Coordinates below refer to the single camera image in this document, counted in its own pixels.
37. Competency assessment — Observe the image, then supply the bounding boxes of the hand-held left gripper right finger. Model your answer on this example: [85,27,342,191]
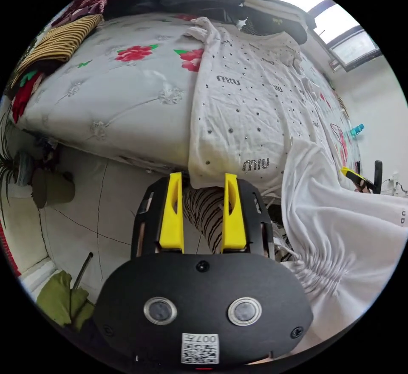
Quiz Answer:
[220,173,247,253]

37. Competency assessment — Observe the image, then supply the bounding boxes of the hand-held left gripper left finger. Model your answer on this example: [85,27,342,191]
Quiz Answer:
[159,172,185,254]

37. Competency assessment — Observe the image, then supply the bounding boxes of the white t-shirt with studs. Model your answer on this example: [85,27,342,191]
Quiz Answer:
[184,17,323,191]

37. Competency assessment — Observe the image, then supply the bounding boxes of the person's body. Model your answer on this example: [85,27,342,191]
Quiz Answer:
[183,138,408,351]

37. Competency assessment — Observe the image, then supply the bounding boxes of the potted plant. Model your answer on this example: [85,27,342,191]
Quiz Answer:
[0,106,77,220]

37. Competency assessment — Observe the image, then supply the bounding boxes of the bed with flowered white quilt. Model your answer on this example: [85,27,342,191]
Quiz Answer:
[12,13,363,191]

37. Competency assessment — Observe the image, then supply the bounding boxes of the window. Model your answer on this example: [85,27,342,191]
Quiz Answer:
[252,0,385,73]

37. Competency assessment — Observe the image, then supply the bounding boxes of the yellow brown striped garment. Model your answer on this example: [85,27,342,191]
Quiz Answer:
[12,14,105,79]

